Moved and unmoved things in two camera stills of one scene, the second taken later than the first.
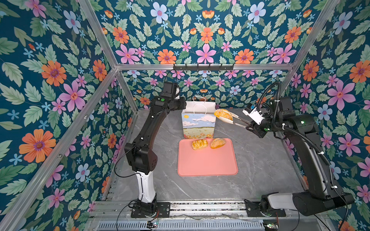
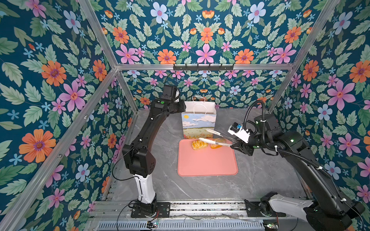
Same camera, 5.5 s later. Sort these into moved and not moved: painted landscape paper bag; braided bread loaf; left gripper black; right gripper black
Moved: right gripper black
Not moved: left gripper black; braided bread loaf; painted landscape paper bag
